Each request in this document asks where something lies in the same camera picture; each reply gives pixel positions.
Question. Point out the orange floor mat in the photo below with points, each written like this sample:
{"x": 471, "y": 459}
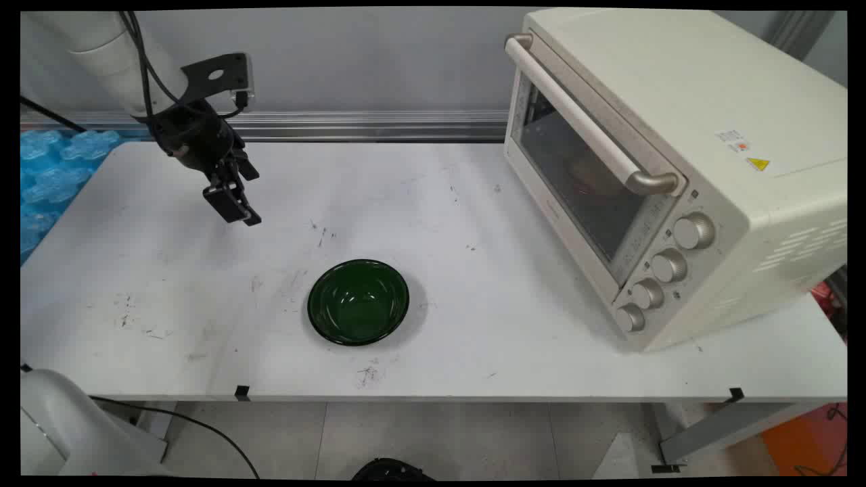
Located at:
{"x": 805, "y": 443}

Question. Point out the silver oven knob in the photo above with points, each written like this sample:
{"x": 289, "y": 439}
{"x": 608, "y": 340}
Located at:
{"x": 630, "y": 317}
{"x": 647, "y": 293}
{"x": 693, "y": 231}
{"x": 668, "y": 265}

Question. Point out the black round floor object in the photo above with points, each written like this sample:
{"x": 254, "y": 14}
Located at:
{"x": 391, "y": 470}

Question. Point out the cream toaster oven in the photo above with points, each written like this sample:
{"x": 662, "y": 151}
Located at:
{"x": 676, "y": 81}

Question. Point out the aluminium rail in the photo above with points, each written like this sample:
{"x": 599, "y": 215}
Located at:
{"x": 338, "y": 126}

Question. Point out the black tape tab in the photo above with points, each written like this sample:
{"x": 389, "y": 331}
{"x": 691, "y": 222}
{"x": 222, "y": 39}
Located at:
{"x": 242, "y": 392}
{"x": 737, "y": 394}

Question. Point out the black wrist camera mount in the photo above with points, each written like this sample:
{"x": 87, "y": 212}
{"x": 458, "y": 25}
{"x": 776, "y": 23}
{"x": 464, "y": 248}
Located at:
{"x": 216, "y": 74}

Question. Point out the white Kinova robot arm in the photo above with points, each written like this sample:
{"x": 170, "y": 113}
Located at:
{"x": 101, "y": 47}

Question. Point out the white table leg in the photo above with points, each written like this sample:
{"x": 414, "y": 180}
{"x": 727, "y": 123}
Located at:
{"x": 157, "y": 419}

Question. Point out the dark green glass bowl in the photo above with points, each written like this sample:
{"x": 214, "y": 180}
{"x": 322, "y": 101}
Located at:
{"x": 358, "y": 304}

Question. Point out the white label sticker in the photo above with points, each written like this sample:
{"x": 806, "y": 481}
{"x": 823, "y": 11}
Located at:
{"x": 733, "y": 140}

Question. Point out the grey table leg brace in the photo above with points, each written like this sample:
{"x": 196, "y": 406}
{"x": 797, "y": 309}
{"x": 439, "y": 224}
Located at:
{"x": 731, "y": 426}

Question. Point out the grey vertical post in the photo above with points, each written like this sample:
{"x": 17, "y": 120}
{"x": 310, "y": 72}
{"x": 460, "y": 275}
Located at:
{"x": 802, "y": 34}

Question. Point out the blue bubble wrap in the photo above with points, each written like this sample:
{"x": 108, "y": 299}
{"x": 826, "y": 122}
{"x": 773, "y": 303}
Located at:
{"x": 51, "y": 182}

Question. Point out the yellow warning sticker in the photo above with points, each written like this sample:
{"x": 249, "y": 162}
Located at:
{"x": 758, "y": 164}

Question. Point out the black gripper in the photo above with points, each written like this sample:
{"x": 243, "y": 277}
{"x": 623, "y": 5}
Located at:
{"x": 193, "y": 135}

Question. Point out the red object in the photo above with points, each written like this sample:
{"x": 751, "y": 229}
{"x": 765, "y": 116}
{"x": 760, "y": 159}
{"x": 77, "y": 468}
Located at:
{"x": 825, "y": 297}

